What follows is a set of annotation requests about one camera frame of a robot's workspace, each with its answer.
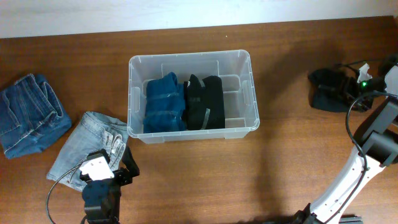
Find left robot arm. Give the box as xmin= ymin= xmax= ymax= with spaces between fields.
xmin=79 ymin=147 xmax=140 ymax=224

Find large black garment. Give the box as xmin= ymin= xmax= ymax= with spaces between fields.
xmin=184 ymin=74 xmax=226 ymax=131

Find light blue jeans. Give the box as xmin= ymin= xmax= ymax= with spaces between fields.
xmin=46 ymin=111 xmax=129 ymax=192

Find clear plastic storage container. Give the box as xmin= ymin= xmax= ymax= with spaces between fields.
xmin=127 ymin=49 xmax=260 ymax=144

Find dark blue folded jeans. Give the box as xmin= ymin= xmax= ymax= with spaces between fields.
xmin=1 ymin=74 xmax=72 ymax=159

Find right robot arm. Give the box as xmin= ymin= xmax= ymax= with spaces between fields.
xmin=291 ymin=54 xmax=397 ymax=224

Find teal blue garment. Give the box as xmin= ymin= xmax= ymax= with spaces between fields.
xmin=143 ymin=72 xmax=187 ymax=133

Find small black garment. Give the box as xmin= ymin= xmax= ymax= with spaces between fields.
xmin=308 ymin=68 xmax=349 ymax=113

